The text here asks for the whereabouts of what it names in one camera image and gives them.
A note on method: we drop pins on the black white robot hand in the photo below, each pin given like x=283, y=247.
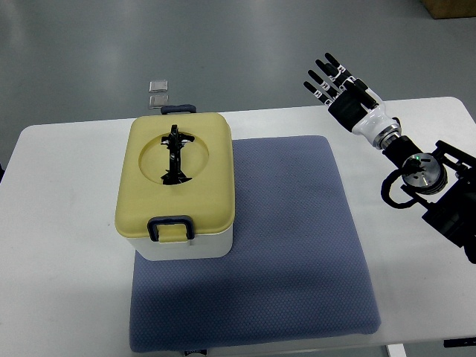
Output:
x=351, y=102

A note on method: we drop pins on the yellow storage box lid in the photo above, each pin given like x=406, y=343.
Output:
x=177, y=165

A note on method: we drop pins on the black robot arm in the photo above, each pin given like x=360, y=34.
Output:
x=442, y=181

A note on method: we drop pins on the brown cardboard box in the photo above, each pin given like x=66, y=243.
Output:
x=450, y=9

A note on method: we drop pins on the white storage box base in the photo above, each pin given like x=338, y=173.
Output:
x=178, y=247

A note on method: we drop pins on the blue mesh cushion mat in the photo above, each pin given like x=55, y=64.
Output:
x=296, y=268

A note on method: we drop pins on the upper metal floor plate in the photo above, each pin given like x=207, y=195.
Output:
x=158, y=86

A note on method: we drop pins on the white table leg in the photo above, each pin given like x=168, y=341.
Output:
x=396, y=350

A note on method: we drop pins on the black bracket under table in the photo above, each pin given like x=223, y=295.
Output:
x=460, y=342

